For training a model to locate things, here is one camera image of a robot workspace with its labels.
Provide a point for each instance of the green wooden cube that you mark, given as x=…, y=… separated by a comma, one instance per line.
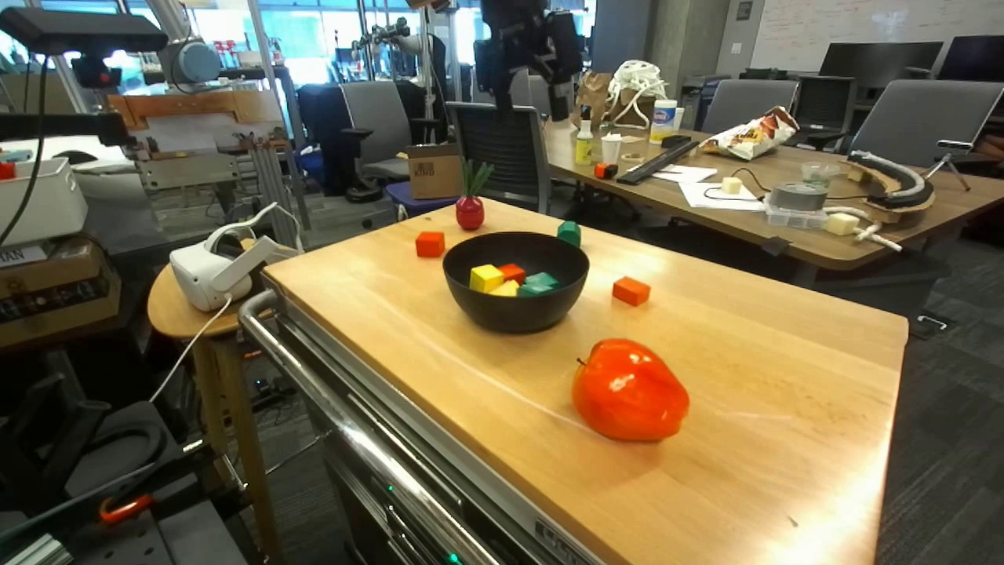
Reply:
x=538, y=284
x=570, y=232

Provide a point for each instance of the red toy radish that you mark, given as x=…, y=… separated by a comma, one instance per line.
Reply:
x=468, y=209

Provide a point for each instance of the orange wooden cube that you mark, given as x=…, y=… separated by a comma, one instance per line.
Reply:
x=431, y=247
x=632, y=291
x=513, y=271

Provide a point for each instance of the black bowl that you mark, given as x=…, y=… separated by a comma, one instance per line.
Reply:
x=538, y=255

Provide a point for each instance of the orange toy apple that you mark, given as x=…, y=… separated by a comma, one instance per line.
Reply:
x=628, y=393

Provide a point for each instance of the yellow wooden block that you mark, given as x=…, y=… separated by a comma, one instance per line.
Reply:
x=484, y=276
x=506, y=291

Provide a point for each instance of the white paper sheet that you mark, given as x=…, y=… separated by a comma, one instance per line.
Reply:
x=707, y=189

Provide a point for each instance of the snack chip bag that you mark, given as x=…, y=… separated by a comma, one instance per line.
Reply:
x=755, y=135

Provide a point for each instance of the white VR headset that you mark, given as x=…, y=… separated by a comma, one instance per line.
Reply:
x=219, y=265

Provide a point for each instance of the round wooden stool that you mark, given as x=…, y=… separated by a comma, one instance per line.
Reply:
x=219, y=390

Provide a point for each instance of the wooden office desk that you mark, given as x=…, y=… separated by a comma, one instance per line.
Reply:
x=819, y=209

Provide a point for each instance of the grey office chair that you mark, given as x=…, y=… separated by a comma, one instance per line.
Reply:
x=920, y=119

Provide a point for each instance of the metal cart handle bar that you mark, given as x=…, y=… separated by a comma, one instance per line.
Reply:
x=416, y=525

